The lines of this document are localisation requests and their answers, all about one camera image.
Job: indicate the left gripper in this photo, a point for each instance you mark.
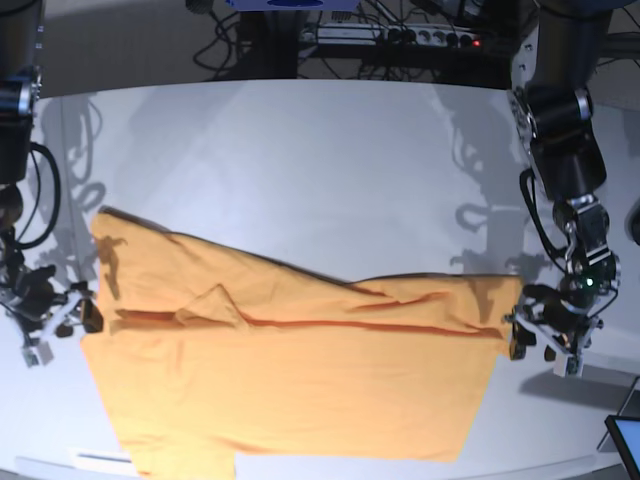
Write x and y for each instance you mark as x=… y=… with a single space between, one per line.
x=561 y=319

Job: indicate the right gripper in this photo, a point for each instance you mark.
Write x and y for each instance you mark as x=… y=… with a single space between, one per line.
x=42 y=313

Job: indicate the yellow T-shirt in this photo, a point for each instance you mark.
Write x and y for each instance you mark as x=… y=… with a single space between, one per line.
x=208 y=352

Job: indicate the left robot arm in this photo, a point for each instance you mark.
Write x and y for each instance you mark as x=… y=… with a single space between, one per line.
x=553 y=111

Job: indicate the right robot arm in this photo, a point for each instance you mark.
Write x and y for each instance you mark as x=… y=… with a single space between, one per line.
x=21 y=80

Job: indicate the tablet screen on stand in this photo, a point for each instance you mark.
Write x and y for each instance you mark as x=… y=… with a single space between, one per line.
x=622 y=432

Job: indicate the white label strip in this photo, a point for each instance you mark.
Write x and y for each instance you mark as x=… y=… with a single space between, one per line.
x=95 y=460

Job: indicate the dark round object at edge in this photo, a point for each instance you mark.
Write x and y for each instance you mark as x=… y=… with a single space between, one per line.
x=632 y=223

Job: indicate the white power strip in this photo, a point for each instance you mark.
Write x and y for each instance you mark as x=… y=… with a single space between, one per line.
x=427 y=35

